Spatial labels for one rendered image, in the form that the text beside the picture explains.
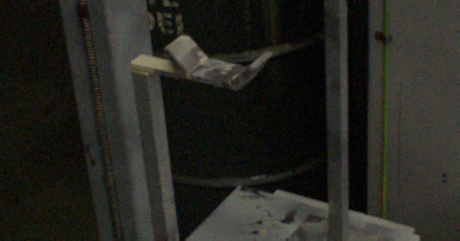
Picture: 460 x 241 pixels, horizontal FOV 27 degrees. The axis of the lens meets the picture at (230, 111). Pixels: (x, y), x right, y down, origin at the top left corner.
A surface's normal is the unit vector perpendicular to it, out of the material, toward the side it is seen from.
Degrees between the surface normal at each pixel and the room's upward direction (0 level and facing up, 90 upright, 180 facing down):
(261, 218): 0
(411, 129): 90
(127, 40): 90
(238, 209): 0
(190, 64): 45
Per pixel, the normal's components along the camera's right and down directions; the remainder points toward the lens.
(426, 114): -0.51, 0.46
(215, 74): -0.07, -0.87
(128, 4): 0.86, 0.21
